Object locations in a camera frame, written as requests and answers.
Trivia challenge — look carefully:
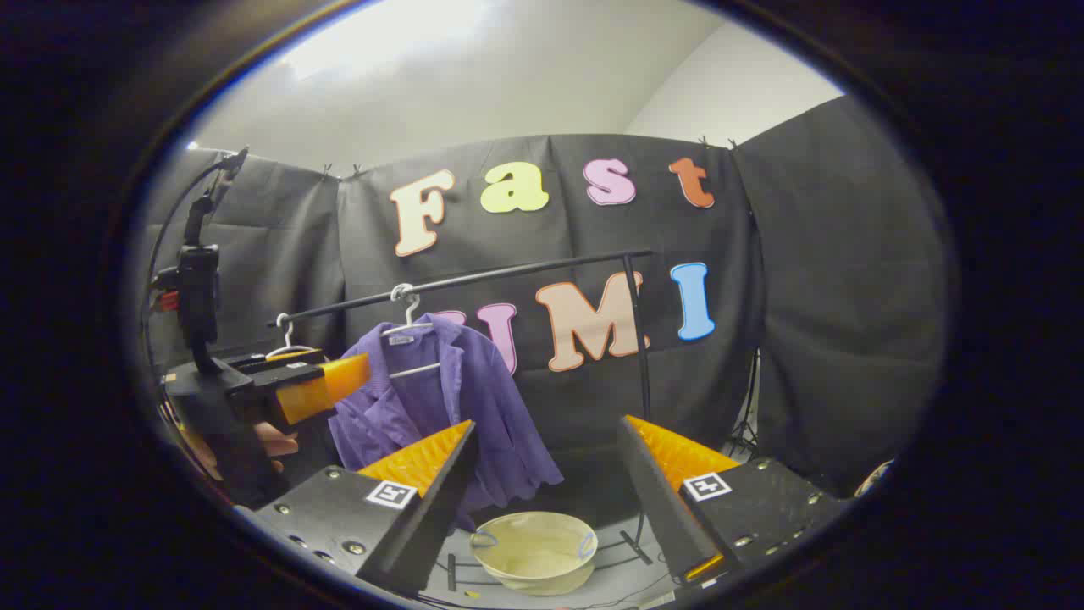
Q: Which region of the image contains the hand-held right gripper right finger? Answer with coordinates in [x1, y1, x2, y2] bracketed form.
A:
[616, 414, 850, 588]

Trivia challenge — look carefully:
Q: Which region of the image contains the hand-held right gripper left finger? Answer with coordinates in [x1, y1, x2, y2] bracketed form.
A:
[251, 419, 479, 598]

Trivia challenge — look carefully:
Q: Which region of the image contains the beige laundry hamper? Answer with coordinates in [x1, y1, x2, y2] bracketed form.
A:
[470, 511, 599, 596]

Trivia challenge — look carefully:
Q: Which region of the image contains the white clothes hanger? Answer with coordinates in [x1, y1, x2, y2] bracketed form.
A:
[264, 313, 318, 361]
[379, 284, 445, 380]

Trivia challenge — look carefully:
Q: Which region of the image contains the purple shirt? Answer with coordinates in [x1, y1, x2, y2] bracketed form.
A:
[328, 313, 566, 530]

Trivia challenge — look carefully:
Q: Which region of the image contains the black clothes rack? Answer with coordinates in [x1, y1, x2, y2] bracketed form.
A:
[268, 248, 657, 592]

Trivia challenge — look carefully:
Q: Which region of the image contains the black light stand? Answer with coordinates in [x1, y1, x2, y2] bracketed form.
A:
[727, 347, 763, 463]

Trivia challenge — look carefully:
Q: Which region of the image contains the black backdrop cloth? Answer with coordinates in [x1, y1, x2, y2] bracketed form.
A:
[140, 93, 949, 501]

